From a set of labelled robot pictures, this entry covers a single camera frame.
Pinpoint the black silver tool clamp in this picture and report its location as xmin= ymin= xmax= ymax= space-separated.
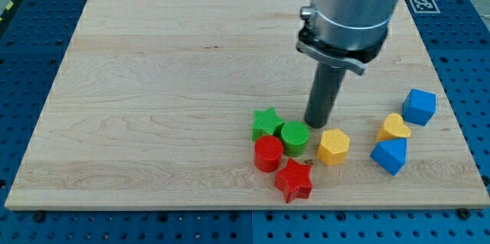
xmin=296 ymin=26 xmax=387 ymax=76

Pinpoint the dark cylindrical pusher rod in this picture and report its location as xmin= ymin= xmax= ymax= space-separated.
xmin=304 ymin=63 xmax=345 ymax=129

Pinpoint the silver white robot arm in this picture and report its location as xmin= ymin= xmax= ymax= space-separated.
xmin=296 ymin=0 xmax=398 ymax=129

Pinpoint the yellow hexagon block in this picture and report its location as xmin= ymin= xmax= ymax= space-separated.
xmin=317 ymin=129 xmax=351 ymax=166

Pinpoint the blue triangle block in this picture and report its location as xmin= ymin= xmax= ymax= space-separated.
xmin=371 ymin=138 xmax=408 ymax=176

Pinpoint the green cylinder block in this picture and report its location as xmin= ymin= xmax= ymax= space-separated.
xmin=280 ymin=121 xmax=310 ymax=158

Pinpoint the green star block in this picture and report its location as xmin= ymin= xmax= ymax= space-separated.
xmin=251 ymin=107 xmax=285 ymax=142

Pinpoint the yellow heart block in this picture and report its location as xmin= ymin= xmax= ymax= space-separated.
xmin=376 ymin=113 xmax=412 ymax=142

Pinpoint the blue cube block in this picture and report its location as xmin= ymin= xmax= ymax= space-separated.
xmin=402 ymin=89 xmax=436 ymax=126

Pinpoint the white fiducial marker tag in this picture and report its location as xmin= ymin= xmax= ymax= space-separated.
xmin=408 ymin=0 xmax=440 ymax=14

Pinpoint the red cylinder block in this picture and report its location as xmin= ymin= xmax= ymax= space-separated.
xmin=253 ymin=135 xmax=283 ymax=173

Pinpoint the red star block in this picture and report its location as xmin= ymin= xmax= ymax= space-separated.
xmin=274 ymin=158 xmax=313 ymax=203

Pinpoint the light wooden board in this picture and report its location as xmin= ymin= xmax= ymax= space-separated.
xmin=5 ymin=0 xmax=489 ymax=211

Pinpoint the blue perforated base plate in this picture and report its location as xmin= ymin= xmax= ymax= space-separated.
xmin=1 ymin=0 xmax=489 ymax=243

